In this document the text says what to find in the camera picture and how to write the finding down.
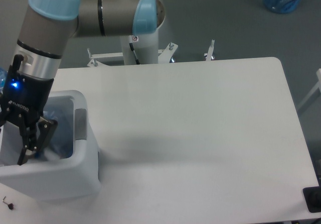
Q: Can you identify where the white plastic trash can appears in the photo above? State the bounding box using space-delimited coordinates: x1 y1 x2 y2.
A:
1 90 101 200

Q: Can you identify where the blue labelled drink bottle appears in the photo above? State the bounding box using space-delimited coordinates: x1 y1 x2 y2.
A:
0 68 8 94

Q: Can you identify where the white metal base frame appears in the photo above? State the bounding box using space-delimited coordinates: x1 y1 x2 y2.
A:
86 39 216 68

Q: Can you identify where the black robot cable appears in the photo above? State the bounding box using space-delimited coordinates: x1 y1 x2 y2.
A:
128 36 141 65

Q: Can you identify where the crushed clear plastic bottle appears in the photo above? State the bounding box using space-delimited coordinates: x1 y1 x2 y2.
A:
35 103 73 161

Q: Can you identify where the black device at table edge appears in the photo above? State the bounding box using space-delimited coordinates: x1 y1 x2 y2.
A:
303 186 320 213

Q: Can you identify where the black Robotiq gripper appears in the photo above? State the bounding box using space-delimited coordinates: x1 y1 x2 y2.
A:
0 66 58 165

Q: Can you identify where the white furniture leg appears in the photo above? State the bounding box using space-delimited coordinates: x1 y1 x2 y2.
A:
297 68 320 115

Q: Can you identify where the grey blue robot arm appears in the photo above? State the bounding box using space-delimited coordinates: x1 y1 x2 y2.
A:
1 0 166 165

